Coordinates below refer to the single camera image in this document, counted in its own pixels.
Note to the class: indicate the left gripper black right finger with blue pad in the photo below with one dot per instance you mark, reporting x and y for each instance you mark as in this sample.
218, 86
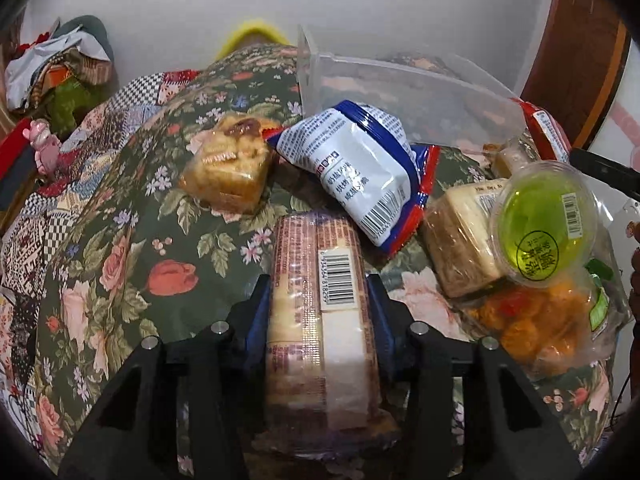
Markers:
509, 433

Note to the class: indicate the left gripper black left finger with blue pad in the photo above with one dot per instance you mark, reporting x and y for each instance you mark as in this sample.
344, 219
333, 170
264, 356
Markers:
131, 431

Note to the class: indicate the red white snack packet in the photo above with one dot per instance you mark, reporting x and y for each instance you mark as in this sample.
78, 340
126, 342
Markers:
549, 137

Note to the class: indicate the green jelly cup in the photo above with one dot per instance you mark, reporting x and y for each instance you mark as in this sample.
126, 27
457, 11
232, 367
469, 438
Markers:
543, 224

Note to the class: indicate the clear pastry pack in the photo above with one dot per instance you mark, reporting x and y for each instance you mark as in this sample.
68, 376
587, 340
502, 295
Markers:
509, 157

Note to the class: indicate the brown wafer biscuit pack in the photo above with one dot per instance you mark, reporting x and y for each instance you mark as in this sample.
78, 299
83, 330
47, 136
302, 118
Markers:
323, 393

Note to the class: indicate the orange fried snack bag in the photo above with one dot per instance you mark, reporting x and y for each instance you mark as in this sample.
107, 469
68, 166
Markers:
549, 330

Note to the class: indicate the pale bread block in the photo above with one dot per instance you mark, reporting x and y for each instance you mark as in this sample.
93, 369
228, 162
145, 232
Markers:
457, 236

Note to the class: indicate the clear plastic storage box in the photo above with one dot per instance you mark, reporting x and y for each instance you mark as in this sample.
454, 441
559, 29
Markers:
439, 97

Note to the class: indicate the brown cake square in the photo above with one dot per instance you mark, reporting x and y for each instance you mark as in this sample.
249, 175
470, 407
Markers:
229, 169

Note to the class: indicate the white blue snack bag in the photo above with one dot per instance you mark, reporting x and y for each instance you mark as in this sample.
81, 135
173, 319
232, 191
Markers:
363, 159

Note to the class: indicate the white sliding wardrobe door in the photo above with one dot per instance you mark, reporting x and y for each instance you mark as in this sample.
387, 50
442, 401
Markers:
618, 137

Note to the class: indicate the brown wooden door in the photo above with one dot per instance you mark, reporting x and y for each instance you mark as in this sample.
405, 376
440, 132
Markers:
579, 65

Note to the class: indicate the patchwork checkered quilt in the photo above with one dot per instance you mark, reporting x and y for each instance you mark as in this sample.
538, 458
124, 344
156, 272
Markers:
46, 218

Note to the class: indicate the pink doll toy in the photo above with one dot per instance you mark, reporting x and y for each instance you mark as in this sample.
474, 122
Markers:
47, 146

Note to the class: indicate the yellow foam bed guard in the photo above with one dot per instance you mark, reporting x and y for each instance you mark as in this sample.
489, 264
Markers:
251, 32

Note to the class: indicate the pile of clothes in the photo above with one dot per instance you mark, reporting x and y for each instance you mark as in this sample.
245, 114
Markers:
60, 76

